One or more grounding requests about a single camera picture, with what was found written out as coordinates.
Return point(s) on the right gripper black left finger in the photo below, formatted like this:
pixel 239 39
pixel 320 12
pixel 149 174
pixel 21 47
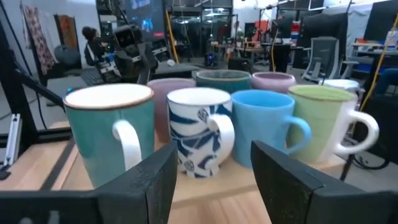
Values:
pixel 149 193

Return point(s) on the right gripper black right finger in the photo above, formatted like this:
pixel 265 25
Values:
pixel 289 193

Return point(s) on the tall lilac mug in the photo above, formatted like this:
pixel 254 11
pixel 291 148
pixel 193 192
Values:
pixel 161 102

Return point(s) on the green cup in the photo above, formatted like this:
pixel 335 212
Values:
pixel 314 124

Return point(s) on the blue white patterned mug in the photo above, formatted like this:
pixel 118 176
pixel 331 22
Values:
pixel 192 124

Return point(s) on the speckled teal brown mug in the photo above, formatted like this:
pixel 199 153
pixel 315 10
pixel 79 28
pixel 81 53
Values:
pixel 224 82

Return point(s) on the lilac bulging ribbed mug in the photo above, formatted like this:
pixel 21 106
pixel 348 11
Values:
pixel 273 82

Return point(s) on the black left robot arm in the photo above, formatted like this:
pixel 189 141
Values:
pixel 109 73

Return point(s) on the large screen blue image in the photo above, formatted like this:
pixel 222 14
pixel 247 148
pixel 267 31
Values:
pixel 144 18

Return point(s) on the yellow pole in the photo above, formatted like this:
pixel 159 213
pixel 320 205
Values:
pixel 173 37

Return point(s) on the black keyboard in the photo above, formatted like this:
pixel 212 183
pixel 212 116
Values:
pixel 91 77

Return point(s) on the black desk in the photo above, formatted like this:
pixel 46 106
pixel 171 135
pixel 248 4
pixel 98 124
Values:
pixel 180 70

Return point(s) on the orange framed picture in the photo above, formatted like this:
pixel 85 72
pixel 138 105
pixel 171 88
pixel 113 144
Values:
pixel 66 32

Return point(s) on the patterned hanging cloth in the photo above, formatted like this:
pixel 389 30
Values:
pixel 38 40

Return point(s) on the white round object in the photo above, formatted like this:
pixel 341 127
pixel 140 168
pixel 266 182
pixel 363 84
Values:
pixel 340 84

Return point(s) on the orange panel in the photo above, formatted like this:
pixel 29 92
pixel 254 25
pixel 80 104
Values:
pixel 261 26

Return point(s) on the grey office chair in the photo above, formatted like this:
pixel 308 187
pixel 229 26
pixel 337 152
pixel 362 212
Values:
pixel 323 53

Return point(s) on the silver aluminium extrusion piece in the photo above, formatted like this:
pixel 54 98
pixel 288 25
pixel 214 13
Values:
pixel 12 140

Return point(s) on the blue chair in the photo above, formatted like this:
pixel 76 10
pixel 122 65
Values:
pixel 388 81

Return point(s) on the black monitor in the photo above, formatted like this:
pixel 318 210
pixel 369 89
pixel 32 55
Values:
pixel 382 18
pixel 326 25

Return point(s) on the black aluminium table frame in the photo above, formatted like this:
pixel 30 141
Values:
pixel 15 102

